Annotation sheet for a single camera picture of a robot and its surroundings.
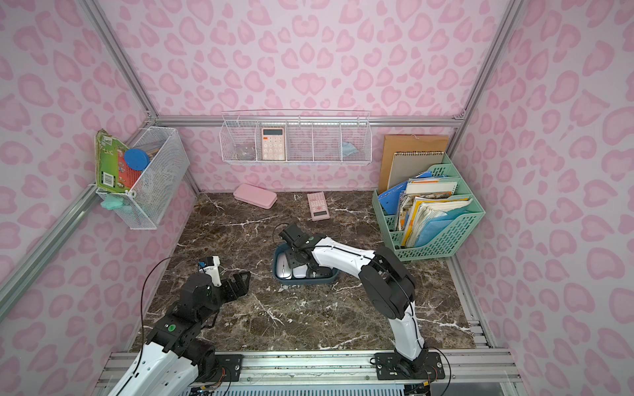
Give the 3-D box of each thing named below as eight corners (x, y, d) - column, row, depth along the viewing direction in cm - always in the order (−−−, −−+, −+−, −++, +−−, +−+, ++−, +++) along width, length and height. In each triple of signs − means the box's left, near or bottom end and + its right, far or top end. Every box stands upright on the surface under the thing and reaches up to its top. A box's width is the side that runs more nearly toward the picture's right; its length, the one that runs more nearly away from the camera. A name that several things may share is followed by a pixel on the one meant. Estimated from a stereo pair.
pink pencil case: (230, 198, 121) (228, 195, 119) (241, 185, 127) (240, 182, 125) (270, 210, 116) (269, 206, 114) (279, 195, 122) (279, 192, 120)
